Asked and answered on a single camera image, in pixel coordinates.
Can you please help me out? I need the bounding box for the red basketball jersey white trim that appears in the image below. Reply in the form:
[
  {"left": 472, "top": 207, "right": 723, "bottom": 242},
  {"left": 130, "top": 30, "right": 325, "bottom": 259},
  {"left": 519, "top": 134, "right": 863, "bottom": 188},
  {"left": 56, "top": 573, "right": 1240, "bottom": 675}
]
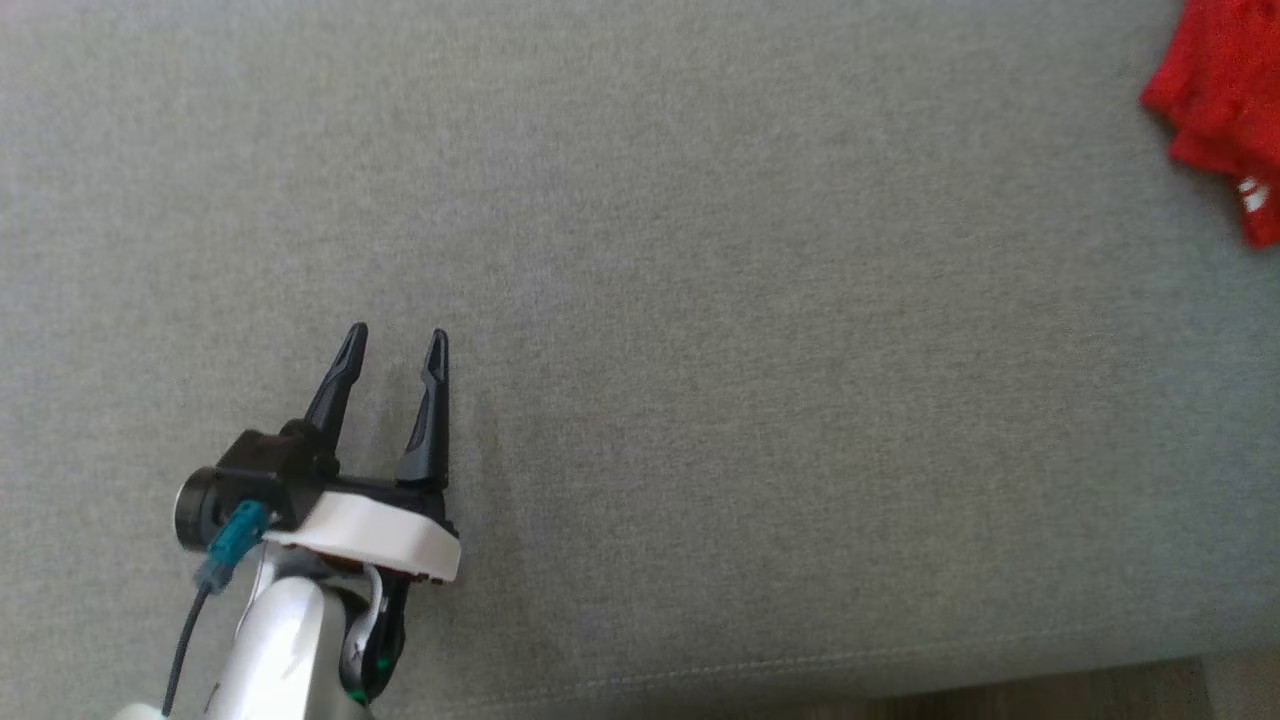
[{"left": 1140, "top": 0, "right": 1280, "bottom": 251}]

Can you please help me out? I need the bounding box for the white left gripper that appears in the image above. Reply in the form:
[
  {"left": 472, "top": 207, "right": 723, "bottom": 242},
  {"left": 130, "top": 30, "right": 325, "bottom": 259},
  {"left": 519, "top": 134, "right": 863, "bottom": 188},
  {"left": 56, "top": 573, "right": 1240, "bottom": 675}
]
[{"left": 262, "top": 322, "right": 463, "bottom": 585}]

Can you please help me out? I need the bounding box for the grey fabric sofa seat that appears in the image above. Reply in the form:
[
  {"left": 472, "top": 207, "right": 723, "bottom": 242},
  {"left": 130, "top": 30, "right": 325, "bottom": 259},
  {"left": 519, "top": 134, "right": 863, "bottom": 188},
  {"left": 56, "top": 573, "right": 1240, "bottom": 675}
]
[{"left": 0, "top": 0, "right": 1280, "bottom": 720}]

